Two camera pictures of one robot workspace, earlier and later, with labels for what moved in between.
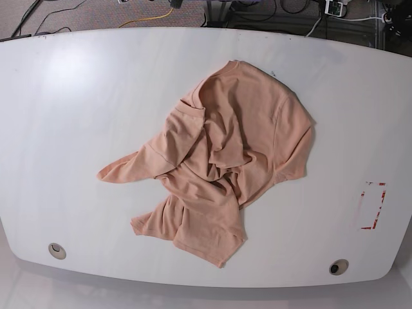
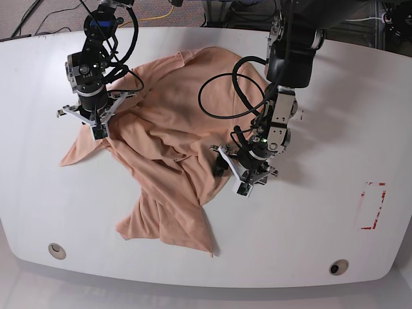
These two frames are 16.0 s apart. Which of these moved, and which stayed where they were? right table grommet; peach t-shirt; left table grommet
Moved: peach t-shirt
Stayed: left table grommet; right table grommet
